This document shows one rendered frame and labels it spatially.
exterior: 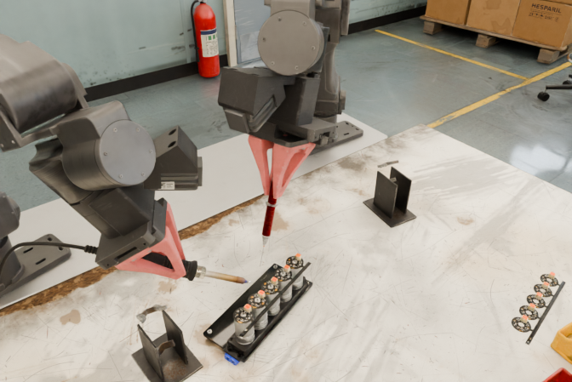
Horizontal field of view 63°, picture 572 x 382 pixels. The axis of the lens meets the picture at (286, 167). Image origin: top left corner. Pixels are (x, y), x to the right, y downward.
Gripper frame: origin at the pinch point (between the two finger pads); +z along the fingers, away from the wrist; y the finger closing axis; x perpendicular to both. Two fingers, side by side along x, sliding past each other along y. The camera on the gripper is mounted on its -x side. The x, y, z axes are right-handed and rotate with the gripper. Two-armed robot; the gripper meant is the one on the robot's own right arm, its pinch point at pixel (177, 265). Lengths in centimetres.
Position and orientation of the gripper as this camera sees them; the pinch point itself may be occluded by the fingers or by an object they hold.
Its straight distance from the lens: 58.4
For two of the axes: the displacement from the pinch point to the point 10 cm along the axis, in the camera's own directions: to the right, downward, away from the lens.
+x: -8.6, 4.9, 1.4
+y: -1.7, -5.4, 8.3
